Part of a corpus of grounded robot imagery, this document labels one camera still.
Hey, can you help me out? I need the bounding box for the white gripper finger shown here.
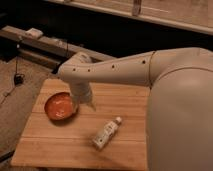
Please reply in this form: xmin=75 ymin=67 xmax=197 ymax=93
xmin=87 ymin=102 xmax=96 ymax=111

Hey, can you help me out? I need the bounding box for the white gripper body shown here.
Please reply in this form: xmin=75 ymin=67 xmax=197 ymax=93
xmin=70 ymin=83 xmax=92 ymax=104

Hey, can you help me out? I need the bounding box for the white plastic bottle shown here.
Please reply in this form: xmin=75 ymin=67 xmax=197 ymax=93
xmin=92 ymin=117 xmax=122 ymax=150

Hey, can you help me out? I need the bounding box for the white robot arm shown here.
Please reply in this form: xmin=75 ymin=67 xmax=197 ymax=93
xmin=58 ymin=48 xmax=213 ymax=171

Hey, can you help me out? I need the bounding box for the orange ceramic bowl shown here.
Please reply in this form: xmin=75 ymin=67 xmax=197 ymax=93
xmin=44 ymin=92 xmax=77 ymax=121

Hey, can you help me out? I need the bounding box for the long wooden beam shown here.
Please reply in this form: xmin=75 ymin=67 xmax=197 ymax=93
xmin=0 ymin=26 xmax=113 ymax=61

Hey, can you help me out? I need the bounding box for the small white block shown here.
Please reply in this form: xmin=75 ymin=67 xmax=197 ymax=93
xmin=25 ymin=28 xmax=43 ymax=38

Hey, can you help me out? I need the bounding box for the wooden shelf ledge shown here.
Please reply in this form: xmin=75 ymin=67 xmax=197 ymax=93
xmin=45 ymin=0 xmax=213 ymax=36

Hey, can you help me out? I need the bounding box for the black cable with plug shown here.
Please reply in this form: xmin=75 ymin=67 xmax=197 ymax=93
xmin=0 ymin=35 xmax=26 ymax=104

